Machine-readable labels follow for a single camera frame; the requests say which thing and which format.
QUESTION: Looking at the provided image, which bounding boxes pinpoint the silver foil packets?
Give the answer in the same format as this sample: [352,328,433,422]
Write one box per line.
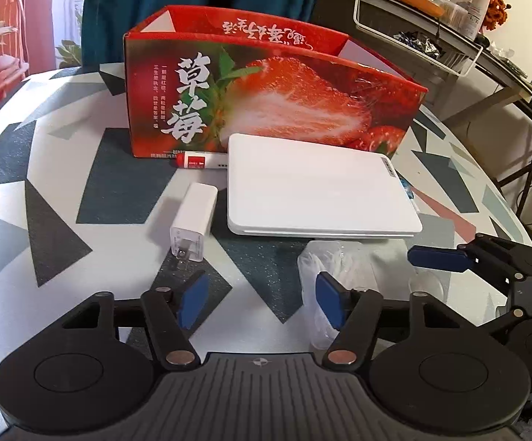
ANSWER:
[393,30,442,59]

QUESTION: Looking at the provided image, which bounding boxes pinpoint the white plug charger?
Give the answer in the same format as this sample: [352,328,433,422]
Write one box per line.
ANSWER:
[169,183,218,276]

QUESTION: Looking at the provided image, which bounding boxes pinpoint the red and white marker pen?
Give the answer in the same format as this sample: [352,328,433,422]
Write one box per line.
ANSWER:
[175,151,230,171]

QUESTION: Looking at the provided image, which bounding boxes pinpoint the clear plastic bag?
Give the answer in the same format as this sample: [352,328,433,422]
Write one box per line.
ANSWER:
[297,239,436,354]

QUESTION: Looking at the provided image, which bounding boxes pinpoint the orange bowl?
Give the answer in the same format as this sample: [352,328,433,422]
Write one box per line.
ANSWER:
[391,0,446,17]

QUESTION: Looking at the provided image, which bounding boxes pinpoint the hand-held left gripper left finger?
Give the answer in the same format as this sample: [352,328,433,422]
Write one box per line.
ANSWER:
[57,270,210,369]

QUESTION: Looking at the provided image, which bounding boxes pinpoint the white wire rack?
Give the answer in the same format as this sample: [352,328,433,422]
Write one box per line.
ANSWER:
[352,0,486,77]

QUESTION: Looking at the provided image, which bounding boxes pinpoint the orange flowers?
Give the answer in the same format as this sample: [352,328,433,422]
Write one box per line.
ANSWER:
[481,0,511,32]

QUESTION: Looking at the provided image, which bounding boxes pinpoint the small green plant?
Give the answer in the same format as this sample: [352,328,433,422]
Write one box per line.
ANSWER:
[55,39,84,71]

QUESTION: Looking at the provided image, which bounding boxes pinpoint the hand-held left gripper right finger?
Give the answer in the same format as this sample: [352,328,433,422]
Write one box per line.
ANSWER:
[316,271,475,370]

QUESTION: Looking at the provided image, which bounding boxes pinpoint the white case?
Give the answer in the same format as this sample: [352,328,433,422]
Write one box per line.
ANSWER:
[227,133,423,239]

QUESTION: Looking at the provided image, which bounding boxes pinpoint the red strawberry print cardboard box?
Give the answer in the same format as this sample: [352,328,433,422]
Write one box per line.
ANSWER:
[123,6,427,159]

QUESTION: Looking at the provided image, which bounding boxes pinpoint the black desk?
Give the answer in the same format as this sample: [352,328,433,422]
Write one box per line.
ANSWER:
[321,0,532,194]

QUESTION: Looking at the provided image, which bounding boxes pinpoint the white bottle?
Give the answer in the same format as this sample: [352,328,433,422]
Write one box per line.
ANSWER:
[464,0,490,41]

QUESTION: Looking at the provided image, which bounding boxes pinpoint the geometric patterned tablecloth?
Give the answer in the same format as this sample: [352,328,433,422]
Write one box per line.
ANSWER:
[0,62,532,368]

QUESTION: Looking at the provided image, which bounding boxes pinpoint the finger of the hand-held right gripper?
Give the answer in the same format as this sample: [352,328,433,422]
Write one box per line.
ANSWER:
[407,233,526,292]
[481,305,531,347]

